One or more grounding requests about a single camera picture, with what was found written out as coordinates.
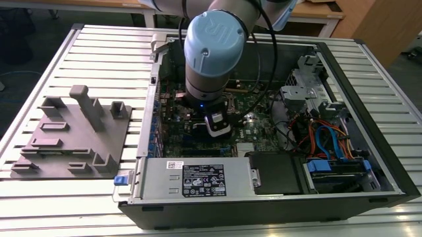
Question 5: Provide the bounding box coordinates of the black plastic shroud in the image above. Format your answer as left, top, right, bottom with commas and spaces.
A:
245, 150, 316, 196

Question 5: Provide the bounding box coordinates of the blue wire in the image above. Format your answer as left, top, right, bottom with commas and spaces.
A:
313, 125, 343, 161

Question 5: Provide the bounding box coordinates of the orange wire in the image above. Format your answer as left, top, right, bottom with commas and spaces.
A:
308, 118, 360, 160

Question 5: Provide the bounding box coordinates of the green motherboard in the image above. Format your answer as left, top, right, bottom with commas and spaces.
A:
157, 79, 291, 158

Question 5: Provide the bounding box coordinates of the silver heatsink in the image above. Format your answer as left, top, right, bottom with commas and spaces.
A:
234, 142, 256, 152

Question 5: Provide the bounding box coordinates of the black expansion slot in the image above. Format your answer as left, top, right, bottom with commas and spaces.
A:
180, 147, 221, 157

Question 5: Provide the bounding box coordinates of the wooden desk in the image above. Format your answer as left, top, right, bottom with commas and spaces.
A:
18, 0, 345, 38

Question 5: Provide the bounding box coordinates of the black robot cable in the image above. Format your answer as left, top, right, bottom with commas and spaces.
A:
229, 0, 279, 128
176, 0, 190, 87

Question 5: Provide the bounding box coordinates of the wooden cabinet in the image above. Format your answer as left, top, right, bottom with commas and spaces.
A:
331, 0, 422, 69

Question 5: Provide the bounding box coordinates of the grey parts rack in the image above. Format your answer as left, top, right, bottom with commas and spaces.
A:
9, 84, 133, 179

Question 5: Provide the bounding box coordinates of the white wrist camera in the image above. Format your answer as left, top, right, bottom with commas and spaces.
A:
202, 111, 232, 138

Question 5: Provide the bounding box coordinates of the blue disk carrier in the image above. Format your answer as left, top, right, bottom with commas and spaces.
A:
304, 158, 371, 173

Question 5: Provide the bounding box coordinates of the grey metal drive cage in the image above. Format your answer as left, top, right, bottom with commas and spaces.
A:
279, 55, 349, 119

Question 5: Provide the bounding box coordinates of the black PC case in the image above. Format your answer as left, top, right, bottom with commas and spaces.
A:
116, 33, 422, 230

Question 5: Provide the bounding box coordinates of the silver power supply unit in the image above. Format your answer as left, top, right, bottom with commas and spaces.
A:
129, 156, 261, 199

